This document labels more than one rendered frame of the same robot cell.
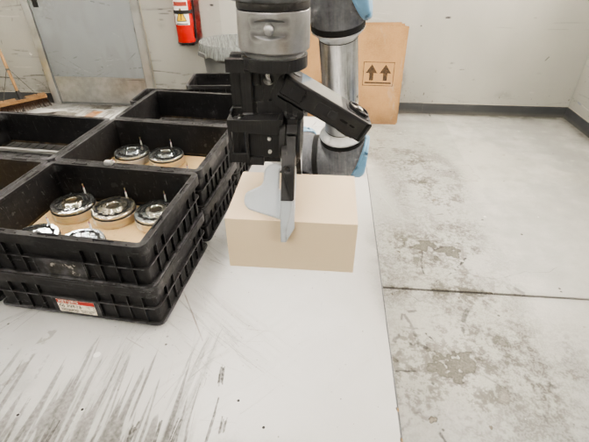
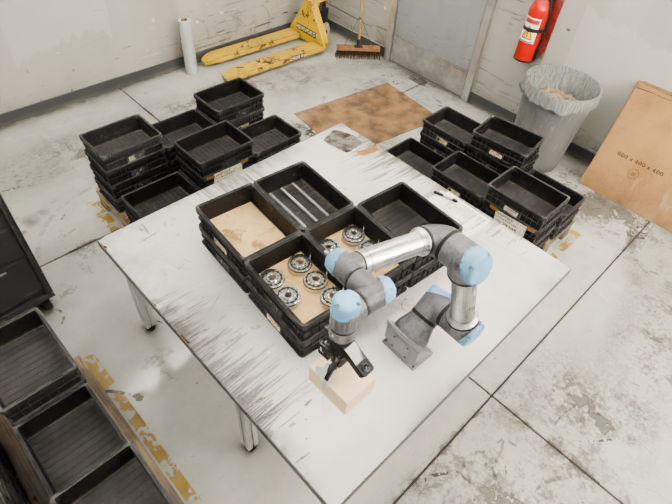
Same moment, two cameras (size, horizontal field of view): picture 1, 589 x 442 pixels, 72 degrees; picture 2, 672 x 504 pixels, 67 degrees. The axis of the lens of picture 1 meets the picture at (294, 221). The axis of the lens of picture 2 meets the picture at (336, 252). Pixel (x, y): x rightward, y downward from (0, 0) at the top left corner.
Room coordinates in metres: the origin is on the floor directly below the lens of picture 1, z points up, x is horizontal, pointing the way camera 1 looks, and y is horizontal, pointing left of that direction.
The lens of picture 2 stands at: (-0.19, -0.42, 2.45)
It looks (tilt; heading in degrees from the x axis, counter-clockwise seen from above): 47 degrees down; 37
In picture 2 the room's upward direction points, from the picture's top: 6 degrees clockwise
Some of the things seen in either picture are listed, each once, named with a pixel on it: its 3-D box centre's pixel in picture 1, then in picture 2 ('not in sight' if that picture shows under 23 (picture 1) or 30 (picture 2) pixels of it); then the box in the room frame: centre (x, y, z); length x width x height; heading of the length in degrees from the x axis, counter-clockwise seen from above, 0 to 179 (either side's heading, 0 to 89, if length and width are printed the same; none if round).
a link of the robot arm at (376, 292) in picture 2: not in sight; (370, 291); (0.56, 0.02, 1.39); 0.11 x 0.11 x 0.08; 79
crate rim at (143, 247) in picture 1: (90, 201); (302, 277); (0.77, 0.45, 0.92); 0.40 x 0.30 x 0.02; 81
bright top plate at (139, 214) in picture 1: (156, 211); (332, 296); (0.82, 0.33, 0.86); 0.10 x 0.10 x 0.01
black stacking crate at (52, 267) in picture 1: (96, 220); (302, 285); (0.77, 0.45, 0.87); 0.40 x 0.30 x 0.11; 81
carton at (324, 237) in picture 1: (294, 218); (341, 378); (0.46, 0.00, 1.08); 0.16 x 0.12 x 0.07; 85
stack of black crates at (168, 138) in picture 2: not in sight; (184, 148); (1.41, 2.19, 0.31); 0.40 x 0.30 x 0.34; 175
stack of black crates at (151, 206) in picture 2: not in sight; (165, 209); (0.98, 1.82, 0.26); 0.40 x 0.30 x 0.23; 175
